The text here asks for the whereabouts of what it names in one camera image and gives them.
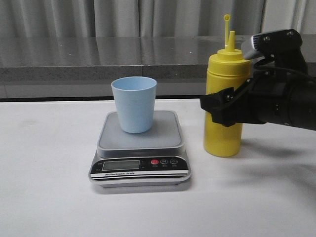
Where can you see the silver digital kitchen scale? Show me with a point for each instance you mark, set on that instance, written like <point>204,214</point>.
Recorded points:
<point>156,157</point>

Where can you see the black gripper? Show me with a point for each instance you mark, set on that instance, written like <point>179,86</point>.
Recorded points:
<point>278,92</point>

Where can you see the light blue plastic cup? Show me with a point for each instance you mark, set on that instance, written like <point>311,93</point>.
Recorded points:
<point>135,101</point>

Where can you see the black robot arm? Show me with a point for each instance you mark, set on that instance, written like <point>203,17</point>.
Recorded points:
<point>280,91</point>

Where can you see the yellow squeeze bottle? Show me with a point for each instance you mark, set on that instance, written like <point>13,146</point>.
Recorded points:
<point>226,68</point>

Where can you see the grey curtain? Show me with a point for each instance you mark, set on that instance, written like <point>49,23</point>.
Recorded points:
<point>152,18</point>

